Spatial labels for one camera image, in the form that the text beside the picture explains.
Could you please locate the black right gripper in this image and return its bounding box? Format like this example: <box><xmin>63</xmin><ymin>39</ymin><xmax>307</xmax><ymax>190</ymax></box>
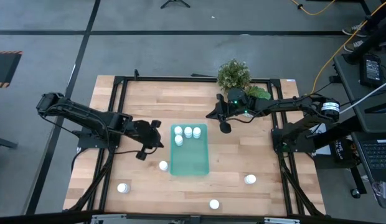
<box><xmin>205</xmin><ymin>93</ymin><xmax>241</xmax><ymax>135</ymax></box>

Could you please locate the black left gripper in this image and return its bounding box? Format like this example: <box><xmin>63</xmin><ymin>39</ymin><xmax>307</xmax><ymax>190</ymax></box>
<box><xmin>132</xmin><ymin>119</ymin><xmax>165</xmax><ymax>161</ymax></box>

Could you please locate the teal translucent plastic basket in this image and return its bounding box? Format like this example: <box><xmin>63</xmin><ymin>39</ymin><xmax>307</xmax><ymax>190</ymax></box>
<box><xmin>169</xmin><ymin>123</ymin><xmax>210</xmax><ymax>177</ymax></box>

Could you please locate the bushy green potted plant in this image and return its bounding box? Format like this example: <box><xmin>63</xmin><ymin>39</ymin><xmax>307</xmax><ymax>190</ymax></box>
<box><xmin>217</xmin><ymin>58</ymin><xmax>252</xmax><ymax>93</ymax></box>

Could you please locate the succulent in patterned white pot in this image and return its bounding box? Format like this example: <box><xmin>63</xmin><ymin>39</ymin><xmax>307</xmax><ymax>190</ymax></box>
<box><xmin>242</xmin><ymin>85</ymin><xmax>272</xmax><ymax>118</ymax></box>

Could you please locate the black bag with white text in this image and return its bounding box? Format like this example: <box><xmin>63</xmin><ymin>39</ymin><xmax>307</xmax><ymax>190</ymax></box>
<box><xmin>332</xmin><ymin>138</ymin><xmax>360</xmax><ymax>162</ymax></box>

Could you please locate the dark grey side desk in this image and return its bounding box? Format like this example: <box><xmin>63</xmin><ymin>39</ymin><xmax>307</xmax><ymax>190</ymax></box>
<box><xmin>332</xmin><ymin>52</ymin><xmax>386</xmax><ymax>187</ymax></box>

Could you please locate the black crossbeam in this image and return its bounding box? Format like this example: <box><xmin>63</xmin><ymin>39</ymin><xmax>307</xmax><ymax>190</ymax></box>
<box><xmin>0</xmin><ymin>210</ymin><xmax>386</xmax><ymax>224</ymax></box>

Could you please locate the black furniture leg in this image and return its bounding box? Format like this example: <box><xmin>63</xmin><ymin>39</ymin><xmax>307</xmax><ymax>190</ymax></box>
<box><xmin>0</xmin><ymin>136</ymin><xmax>19</xmax><ymax>149</ymax></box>

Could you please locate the person's shoe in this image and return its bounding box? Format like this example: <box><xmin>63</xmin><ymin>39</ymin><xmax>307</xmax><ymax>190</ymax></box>
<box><xmin>342</xmin><ymin>24</ymin><xmax>365</xmax><ymax>37</ymax></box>
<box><xmin>343</xmin><ymin>39</ymin><xmax>365</xmax><ymax>53</ymax></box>

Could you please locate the black power adapter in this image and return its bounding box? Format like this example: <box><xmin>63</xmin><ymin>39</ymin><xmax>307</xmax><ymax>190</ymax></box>
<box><xmin>359</xmin><ymin>54</ymin><xmax>384</xmax><ymax>88</ymax></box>

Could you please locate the black laptop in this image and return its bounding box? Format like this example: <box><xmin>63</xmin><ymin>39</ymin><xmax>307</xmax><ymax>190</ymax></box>
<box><xmin>351</xmin><ymin>130</ymin><xmax>386</xmax><ymax>185</ymax></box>

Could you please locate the black stand leg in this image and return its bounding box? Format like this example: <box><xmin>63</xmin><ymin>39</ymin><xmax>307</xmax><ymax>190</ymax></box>
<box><xmin>341</xmin><ymin>0</ymin><xmax>386</xmax><ymax>65</ymax></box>

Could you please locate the black hazard-striped floor mat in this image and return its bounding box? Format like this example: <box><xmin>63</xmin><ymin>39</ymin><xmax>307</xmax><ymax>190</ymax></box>
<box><xmin>0</xmin><ymin>50</ymin><xmax>23</xmax><ymax>89</ymax></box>

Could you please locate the clear plastic bag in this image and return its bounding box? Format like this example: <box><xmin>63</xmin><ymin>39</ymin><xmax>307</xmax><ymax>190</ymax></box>
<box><xmin>372</xmin><ymin>180</ymin><xmax>386</xmax><ymax>209</ymax></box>

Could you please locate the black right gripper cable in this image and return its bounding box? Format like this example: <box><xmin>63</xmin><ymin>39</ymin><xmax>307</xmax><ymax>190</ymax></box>
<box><xmin>227</xmin><ymin>108</ymin><xmax>268</xmax><ymax>124</ymax></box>

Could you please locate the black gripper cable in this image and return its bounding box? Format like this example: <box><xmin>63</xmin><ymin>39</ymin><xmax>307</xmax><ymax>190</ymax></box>
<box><xmin>113</xmin><ymin>146</ymin><xmax>158</xmax><ymax>156</ymax></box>
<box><xmin>227</xmin><ymin>108</ymin><xmax>268</xmax><ymax>124</ymax></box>

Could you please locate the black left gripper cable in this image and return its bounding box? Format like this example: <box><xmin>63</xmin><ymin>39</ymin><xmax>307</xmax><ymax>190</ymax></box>
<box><xmin>113</xmin><ymin>146</ymin><xmax>158</xmax><ymax>156</ymax></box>

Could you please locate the black aluminium table frame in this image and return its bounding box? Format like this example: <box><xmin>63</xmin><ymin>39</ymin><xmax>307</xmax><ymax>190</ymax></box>
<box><xmin>67</xmin><ymin>70</ymin><xmax>325</xmax><ymax>217</ymax></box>

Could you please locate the black base power cable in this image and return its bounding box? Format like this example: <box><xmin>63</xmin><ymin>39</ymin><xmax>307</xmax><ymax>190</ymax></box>
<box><xmin>70</xmin><ymin>148</ymin><xmax>88</xmax><ymax>174</ymax></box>

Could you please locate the silver metal bracket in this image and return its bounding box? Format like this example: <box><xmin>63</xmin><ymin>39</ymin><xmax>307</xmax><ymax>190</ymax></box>
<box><xmin>263</xmin><ymin>217</ymin><xmax>301</xmax><ymax>224</ymax></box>
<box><xmin>90</xmin><ymin>213</ymin><xmax>128</xmax><ymax>224</ymax></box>

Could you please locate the long yellow power cable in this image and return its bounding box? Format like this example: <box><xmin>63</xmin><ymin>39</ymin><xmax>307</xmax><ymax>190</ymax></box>
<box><xmin>310</xmin><ymin>0</ymin><xmax>386</xmax><ymax>94</ymax></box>

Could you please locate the short yellow floor cable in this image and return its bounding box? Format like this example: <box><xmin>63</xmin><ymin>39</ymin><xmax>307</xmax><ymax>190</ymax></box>
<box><xmin>291</xmin><ymin>0</ymin><xmax>337</xmax><ymax>16</ymax></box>

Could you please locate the white cable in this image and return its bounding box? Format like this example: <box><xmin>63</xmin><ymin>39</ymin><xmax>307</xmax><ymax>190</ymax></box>
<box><xmin>341</xmin><ymin>79</ymin><xmax>386</xmax><ymax>114</ymax></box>

